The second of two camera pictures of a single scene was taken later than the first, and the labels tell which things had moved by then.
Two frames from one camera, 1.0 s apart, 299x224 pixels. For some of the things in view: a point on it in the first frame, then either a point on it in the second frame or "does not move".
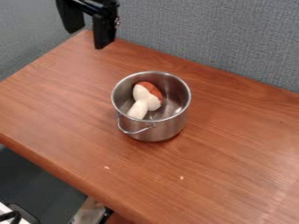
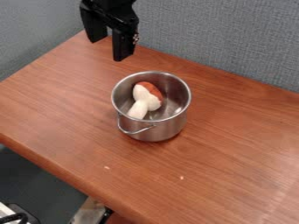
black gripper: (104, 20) -> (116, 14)
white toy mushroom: (148, 99) does not move
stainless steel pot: (163, 122) does not move
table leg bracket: (92, 213) does not move
